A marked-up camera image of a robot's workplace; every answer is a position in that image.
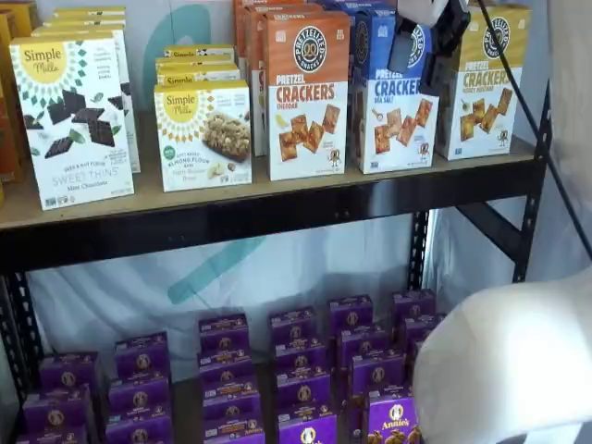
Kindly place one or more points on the yellow orange snack box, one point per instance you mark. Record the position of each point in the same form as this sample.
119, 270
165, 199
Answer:
9, 129
20, 14

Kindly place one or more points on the white backdrop sheet teal logo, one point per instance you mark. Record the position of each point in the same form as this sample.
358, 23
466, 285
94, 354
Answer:
115, 296

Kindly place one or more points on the black metal shelf rack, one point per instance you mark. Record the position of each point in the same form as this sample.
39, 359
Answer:
324, 208

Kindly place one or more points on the white almond flour bar box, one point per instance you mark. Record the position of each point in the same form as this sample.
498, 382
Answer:
203, 61
208, 71
199, 50
203, 162

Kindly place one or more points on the orange cheddar cracker box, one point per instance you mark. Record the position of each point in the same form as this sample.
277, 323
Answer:
305, 115
255, 55
239, 28

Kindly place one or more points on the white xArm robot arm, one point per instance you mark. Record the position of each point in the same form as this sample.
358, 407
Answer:
509, 361

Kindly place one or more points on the purple Annie's snack box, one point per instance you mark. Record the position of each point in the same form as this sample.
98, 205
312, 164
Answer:
418, 330
293, 326
414, 307
300, 356
139, 432
365, 344
304, 390
307, 430
69, 374
225, 370
350, 314
231, 400
51, 437
139, 398
377, 372
223, 335
393, 421
55, 414
233, 435
141, 358

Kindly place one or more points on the blue sea salt cracker box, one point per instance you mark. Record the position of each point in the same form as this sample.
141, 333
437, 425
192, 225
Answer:
333, 4
393, 134

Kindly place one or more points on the white side curtain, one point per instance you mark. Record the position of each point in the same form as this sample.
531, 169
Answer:
569, 139

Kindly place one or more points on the yellow honey mustard cracker box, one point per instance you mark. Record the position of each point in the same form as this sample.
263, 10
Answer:
485, 115

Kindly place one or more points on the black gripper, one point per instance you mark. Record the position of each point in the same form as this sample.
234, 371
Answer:
451, 23

